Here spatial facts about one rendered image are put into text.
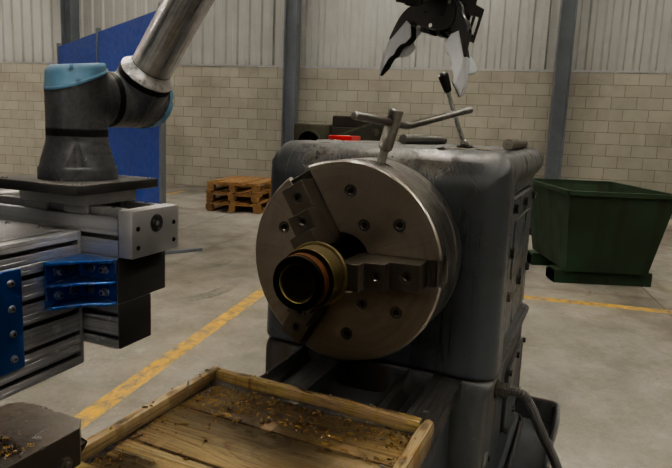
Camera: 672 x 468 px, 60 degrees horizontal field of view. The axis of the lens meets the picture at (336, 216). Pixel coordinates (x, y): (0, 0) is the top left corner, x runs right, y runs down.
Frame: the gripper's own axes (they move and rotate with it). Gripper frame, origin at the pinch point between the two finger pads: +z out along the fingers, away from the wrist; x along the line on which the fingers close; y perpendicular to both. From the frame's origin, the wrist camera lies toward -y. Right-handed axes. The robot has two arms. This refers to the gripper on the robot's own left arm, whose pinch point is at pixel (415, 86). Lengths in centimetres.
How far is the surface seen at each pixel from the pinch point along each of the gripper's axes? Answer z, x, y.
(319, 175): 16.6, 5.9, -9.7
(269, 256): 32.1, 10.7, -11.0
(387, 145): 9.5, -0.9, -4.2
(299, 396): 46.4, -6.3, -16.2
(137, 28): 17, 498, 256
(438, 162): 11.1, -2.3, 10.1
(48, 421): 36, -8, -54
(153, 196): 168, 421, 256
